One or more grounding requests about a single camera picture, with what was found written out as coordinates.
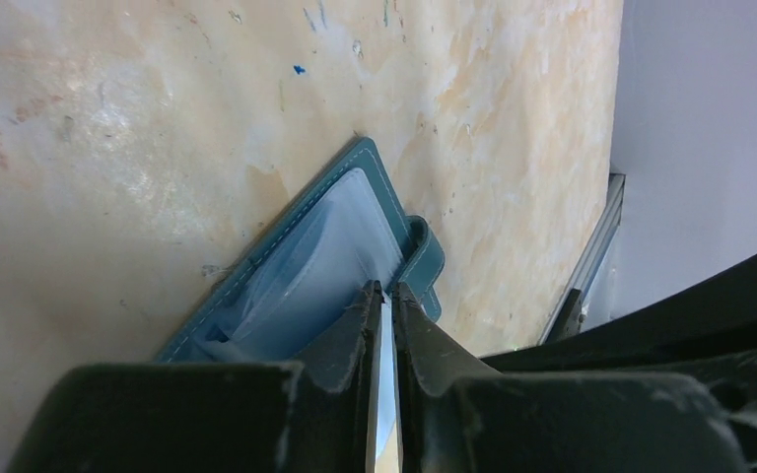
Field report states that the blue leather card holder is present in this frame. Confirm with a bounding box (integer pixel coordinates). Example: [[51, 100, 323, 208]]
[[158, 137, 446, 363]]

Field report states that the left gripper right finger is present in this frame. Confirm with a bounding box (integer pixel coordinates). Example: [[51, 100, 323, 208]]
[[392, 283, 748, 472]]

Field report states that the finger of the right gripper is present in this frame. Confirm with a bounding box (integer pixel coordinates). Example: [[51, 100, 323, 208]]
[[482, 254, 757, 470]]

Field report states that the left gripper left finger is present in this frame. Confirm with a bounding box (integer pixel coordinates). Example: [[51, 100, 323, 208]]
[[8, 281, 383, 472]]

